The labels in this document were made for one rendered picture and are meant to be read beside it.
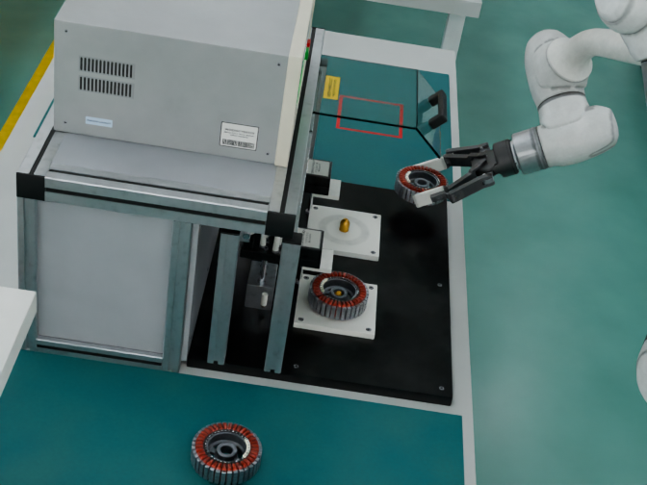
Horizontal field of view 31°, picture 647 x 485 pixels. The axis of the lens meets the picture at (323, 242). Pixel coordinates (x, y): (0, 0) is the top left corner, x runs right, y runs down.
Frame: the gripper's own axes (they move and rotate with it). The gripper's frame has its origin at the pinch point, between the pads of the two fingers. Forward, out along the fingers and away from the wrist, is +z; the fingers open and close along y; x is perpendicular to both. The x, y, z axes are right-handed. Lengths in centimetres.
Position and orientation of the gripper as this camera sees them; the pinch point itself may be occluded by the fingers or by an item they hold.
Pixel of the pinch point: (423, 184)
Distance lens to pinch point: 251.2
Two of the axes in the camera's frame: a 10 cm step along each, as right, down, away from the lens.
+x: -3.8, -7.7, -5.1
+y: 0.6, -5.7, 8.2
